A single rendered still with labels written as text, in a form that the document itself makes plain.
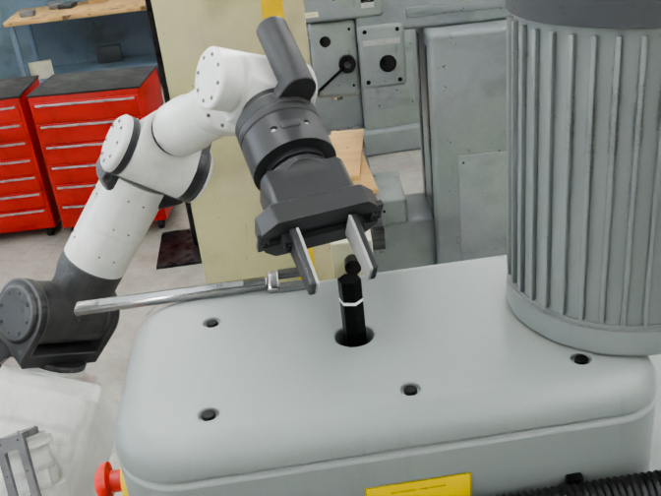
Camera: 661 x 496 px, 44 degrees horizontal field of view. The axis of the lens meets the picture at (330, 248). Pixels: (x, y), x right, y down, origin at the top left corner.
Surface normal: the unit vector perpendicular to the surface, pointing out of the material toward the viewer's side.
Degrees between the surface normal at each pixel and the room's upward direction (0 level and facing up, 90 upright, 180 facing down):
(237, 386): 0
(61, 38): 90
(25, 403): 58
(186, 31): 90
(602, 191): 90
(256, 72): 38
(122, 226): 96
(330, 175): 30
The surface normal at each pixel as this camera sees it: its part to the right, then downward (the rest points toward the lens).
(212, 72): -0.82, -0.02
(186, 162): 0.58, -0.11
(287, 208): 0.08, -0.56
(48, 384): 0.35, -0.74
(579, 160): -0.58, 0.42
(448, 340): -0.10, -0.88
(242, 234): 0.11, 0.44
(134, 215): 0.34, 0.49
